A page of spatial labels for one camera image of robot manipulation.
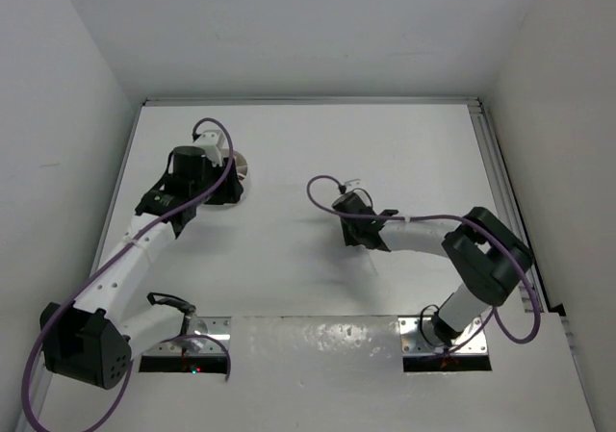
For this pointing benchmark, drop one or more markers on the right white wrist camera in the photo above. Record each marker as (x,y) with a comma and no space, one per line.
(354,183)

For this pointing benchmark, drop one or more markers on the aluminium frame rail right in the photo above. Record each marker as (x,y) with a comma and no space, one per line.
(505,197)

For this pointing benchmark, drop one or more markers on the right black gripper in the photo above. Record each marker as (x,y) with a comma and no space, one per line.
(351,241)

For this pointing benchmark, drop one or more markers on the clear plastic ruler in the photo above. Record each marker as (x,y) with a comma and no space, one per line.
(370,263)

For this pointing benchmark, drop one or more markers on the aluminium frame rail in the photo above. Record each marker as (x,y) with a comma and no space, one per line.
(40,381)
(505,197)

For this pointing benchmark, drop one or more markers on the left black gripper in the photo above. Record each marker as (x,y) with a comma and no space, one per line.
(228,190)

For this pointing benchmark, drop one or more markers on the white round compartment organizer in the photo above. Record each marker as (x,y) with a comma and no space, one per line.
(244,175)

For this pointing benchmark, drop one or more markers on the metal mounting plate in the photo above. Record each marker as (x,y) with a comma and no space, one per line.
(422,353)
(206,350)

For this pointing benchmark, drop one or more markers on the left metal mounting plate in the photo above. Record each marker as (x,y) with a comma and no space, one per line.
(206,350)

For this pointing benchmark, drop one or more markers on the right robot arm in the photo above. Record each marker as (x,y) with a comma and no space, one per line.
(490,259)

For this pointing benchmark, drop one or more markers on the aluminium frame rail left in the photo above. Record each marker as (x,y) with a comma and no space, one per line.
(40,381)

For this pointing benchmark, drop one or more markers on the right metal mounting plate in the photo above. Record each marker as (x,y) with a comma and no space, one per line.
(422,353)

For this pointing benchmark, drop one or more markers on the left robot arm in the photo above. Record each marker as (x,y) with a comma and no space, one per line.
(89,338)

